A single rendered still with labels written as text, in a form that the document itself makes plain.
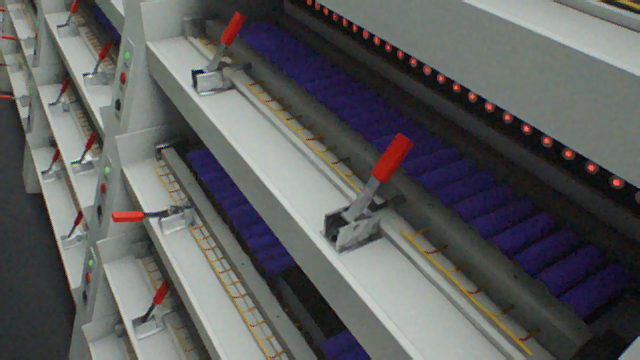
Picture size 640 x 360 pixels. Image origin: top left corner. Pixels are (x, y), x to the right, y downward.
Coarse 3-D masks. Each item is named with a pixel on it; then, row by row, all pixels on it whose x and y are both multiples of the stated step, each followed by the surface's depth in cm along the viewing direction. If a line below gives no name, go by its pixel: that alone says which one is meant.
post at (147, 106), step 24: (144, 0) 63; (144, 48) 64; (144, 72) 66; (144, 96) 68; (144, 120) 70; (168, 120) 72; (120, 168) 72; (96, 192) 82; (120, 192) 74; (96, 240) 82; (96, 264) 83; (96, 288) 83; (96, 312) 85; (72, 336) 98
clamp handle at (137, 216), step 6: (168, 210) 60; (114, 216) 56; (120, 216) 57; (126, 216) 57; (132, 216) 57; (138, 216) 58; (144, 216) 59; (150, 216) 59; (156, 216) 59; (162, 216) 60; (168, 216) 60; (114, 222) 56; (120, 222) 57
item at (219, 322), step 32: (160, 128) 71; (128, 160) 71; (128, 192) 73; (160, 192) 67; (160, 256) 63; (192, 256) 58; (192, 288) 54; (224, 288) 55; (288, 288) 55; (224, 320) 51; (224, 352) 48; (256, 352) 49
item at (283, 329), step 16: (176, 160) 69; (160, 176) 69; (176, 176) 67; (192, 176) 67; (192, 192) 64; (208, 208) 62; (208, 224) 60; (224, 224) 60; (224, 240) 57; (208, 256) 57; (224, 256) 57; (240, 256) 56; (224, 272) 55; (240, 272) 54; (256, 272) 54; (256, 288) 52; (256, 304) 52; (272, 304) 51; (272, 320) 49; (288, 320) 49; (256, 336) 49; (272, 336) 49; (288, 336) 48; (288, 352) 47; (304, 352) 46
